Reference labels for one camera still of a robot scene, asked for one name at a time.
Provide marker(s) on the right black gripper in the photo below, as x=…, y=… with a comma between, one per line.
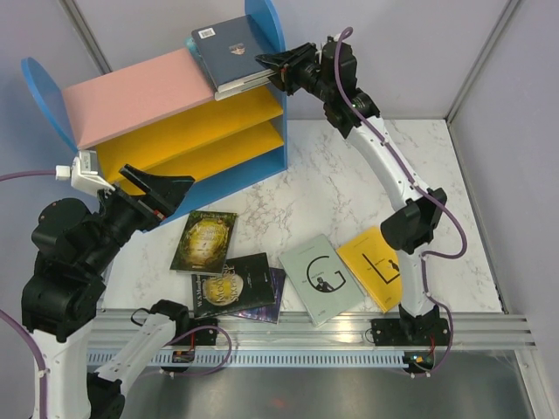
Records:
x=288, y=61

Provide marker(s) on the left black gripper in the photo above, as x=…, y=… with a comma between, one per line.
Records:
x=167, y=193

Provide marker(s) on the teal ocean cover book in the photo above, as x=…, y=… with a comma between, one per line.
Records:
x=238, y=87

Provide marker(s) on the navy blue hardcover book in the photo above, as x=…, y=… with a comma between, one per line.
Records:
x=229, y=48

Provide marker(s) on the green Alice Wonderland book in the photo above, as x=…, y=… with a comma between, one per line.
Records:
x=204, y=242

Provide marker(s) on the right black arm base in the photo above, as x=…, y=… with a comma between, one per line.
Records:
x=407, y=330

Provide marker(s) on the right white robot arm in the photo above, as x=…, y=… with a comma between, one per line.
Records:
x=329, y=74

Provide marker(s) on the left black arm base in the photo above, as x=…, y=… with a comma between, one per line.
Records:
x=189, y=331

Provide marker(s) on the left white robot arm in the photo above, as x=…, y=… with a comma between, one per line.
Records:
x=59, y=302

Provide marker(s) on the blue pink yellow bookshelf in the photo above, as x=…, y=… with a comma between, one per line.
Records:
x=160, y=116

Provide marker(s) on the black Moon and Sixpence book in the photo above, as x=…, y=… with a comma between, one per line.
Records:
x=244, y=284

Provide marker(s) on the grey letter G book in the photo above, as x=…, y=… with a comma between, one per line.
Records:
x=323, y=282

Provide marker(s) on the yellow letter L book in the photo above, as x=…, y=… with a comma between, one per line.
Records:
x=375, y=265

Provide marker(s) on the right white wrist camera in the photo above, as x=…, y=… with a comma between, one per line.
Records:
x=327, y=48

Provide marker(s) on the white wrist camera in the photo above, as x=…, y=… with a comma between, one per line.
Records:
x=84, y=173
x=327, y=48

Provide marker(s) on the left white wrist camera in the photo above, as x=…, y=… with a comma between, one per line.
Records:
x=84, y=173

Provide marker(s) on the aluminium mounting rail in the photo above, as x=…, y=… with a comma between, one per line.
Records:
x=472, y=331

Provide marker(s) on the white slotted cable duct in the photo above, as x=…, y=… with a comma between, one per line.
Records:
x=210, y=357

